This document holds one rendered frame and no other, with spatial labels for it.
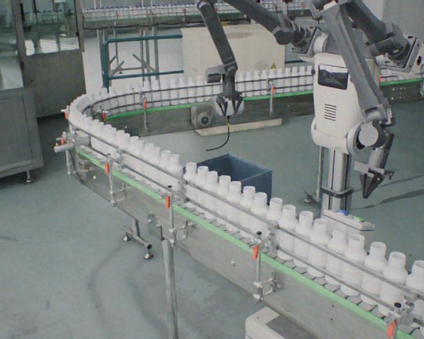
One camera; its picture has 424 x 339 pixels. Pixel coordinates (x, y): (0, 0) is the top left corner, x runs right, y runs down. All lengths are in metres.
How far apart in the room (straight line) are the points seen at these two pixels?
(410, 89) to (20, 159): 3.41
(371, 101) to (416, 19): 6.42
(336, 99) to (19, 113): 3.31
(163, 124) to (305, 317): 2.05
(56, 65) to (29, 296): 4.14
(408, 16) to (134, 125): 5.34
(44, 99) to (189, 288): 4.29
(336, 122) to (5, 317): 2.16
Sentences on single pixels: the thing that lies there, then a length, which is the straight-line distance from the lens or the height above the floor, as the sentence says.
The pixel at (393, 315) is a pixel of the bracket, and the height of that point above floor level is 1.08.
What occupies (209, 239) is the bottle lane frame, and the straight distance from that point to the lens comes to 1.76.
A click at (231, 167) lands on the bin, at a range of 2.55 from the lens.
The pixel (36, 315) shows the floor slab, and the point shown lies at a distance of 3.13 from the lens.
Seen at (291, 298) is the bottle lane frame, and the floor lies 0.90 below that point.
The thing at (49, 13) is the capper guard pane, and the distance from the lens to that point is 6.82.
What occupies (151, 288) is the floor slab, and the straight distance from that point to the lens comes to 3.18.
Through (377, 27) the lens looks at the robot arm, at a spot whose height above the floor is 1.64.
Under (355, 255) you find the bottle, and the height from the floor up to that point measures 1.13.
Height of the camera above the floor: 1.81
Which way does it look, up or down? 22 degrees down
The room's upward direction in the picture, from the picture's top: 1 degrees counter-clockwise
